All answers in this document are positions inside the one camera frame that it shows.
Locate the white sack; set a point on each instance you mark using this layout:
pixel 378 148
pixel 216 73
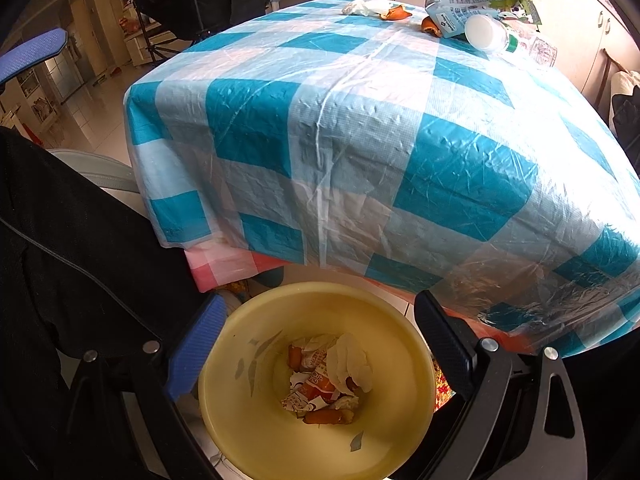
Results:
pixel 627 85

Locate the beige interior door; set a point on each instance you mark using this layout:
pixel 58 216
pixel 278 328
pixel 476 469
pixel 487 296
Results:
pixel 87 35

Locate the white bottle green label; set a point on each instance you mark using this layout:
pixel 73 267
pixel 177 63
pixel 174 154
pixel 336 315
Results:
pixel 485 32

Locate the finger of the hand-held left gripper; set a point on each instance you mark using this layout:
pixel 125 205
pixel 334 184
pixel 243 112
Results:
pixel 35 52

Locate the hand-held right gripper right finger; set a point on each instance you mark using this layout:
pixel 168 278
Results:
pixel 445 347

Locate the white tissue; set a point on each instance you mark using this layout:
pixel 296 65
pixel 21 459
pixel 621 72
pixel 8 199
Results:
pixel 357 7
pixel 352 362

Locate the black folding camp chair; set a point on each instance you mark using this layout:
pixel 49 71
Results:
pixel 200 5

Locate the yellow plastic bucket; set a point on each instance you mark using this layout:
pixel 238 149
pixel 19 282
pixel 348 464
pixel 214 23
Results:
pixel 250 435

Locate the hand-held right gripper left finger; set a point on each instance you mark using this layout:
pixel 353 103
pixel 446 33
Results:
pixel 197 347

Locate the red white snack wrapper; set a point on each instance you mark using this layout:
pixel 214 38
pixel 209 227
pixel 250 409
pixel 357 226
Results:
pixel 312 372

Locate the white low cabinet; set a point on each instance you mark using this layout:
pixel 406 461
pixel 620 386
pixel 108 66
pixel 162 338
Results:
pixel 137 40

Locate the orange fruit peel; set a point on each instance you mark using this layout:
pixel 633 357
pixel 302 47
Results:
pixel 397 13
pixel 295 358
pixel 431 26
pixel 325 416

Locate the blue checked plastic tablecloth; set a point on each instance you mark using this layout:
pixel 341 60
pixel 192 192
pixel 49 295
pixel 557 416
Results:
pixel 350 135

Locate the wooden chair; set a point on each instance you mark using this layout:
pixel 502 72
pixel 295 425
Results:
pixel 607 85

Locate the grey blue milk carton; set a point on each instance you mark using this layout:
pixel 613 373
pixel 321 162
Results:
pixel 450 17

